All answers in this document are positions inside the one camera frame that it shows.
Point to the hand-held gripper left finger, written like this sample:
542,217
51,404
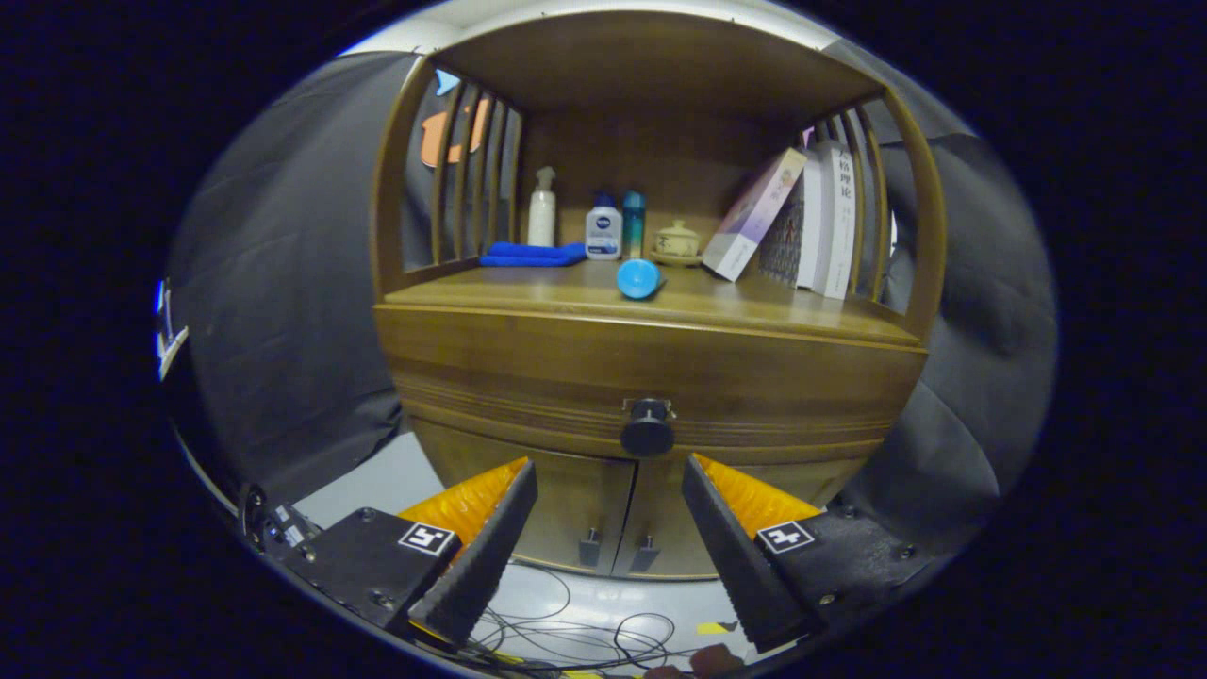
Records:
481,561

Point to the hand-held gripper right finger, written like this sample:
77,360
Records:
735,561

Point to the wooden drawer with black knob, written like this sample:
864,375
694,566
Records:
528,377

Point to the blue squeeze tube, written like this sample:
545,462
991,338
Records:
638,279

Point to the wooden cabinet door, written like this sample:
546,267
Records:
660,519
575,500

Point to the wooden countertop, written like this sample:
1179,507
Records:
566,292

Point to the wooden cabinet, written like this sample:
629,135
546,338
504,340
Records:
651,66

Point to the yellow floor tape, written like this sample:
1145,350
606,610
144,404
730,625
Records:
717,627

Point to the black electronic device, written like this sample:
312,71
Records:
278,528

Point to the blue folded cloth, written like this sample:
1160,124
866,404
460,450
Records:
528,254

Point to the dark patterned book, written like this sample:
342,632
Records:
783,245

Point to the beige lidded ceramic cup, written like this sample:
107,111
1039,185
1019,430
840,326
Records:
676,241

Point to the plain white book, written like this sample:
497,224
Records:
811,236

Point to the black backdrop cloth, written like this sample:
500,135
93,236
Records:
283,283

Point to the purple and white book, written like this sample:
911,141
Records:
754,217

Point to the white pump bottle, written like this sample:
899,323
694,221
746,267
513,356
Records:
541,222

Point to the white lotion bottle blue cap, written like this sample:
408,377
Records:
603,234

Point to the teal slim bottle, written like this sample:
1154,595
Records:
634,226

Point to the white book with printed spine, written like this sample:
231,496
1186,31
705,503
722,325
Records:
837,226

